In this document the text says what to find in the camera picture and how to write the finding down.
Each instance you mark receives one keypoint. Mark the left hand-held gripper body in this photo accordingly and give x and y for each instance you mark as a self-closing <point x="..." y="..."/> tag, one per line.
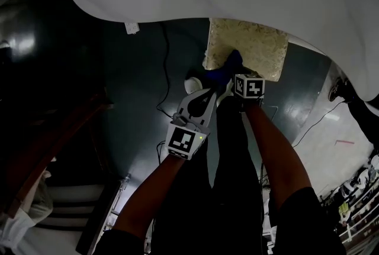
<point x="180" y="141"/>

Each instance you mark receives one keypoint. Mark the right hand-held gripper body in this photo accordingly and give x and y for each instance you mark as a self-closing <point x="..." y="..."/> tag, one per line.
<point x="250" y="88"/>

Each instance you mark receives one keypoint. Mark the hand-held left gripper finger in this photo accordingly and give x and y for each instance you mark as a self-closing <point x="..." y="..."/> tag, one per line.
<point x="210" y="111"/>
<point x="184" y="103"/>

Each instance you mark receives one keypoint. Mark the blue wiping cloth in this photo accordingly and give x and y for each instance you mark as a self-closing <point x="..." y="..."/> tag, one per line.
<point x="228" y="67"/>

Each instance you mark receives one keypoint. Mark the beige patterned mat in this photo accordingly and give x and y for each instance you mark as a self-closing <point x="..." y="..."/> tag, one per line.
<point x="257" y="46"/>

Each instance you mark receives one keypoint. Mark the person's left forearm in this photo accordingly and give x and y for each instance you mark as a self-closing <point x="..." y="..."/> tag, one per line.
<point x="154" y="188"/>

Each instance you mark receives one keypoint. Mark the person's right forearm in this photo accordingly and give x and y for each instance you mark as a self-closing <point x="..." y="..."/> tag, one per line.
<point x="275" y="147"/>

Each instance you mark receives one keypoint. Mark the person's left white shoe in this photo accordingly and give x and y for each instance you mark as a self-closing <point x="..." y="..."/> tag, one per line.
<point x="192" y="85"/>

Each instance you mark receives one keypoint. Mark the person's white shoe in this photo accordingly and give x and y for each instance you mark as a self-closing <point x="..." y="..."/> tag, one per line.
<point x="192" y="85"/>
<point x="225" y="95"/>

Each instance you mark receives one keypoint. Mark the person's right white shoe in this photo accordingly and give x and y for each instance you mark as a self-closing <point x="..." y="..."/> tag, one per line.
<point x="225" y="95"/>

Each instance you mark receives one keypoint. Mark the person's black trousers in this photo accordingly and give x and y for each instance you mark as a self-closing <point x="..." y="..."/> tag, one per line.
<point x="234" y="159"/>

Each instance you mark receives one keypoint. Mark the white power strip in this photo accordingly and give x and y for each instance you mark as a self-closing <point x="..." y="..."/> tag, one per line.
<point x="131" y="28"/>

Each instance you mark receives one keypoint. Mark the red stick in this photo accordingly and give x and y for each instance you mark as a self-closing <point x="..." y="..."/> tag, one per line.
<point x="343" y="142"/>

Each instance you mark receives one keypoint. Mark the wooden staircase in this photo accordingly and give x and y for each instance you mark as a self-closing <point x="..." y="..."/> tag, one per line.
<point x="59" y="159"/>

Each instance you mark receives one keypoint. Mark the person's black shirt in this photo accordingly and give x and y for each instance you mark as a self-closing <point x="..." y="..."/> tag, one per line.
<point x="305" y="221"/>

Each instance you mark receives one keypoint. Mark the cluttered metal rack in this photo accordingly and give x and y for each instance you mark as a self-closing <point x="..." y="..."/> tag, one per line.
<point x="355" y="197"/>

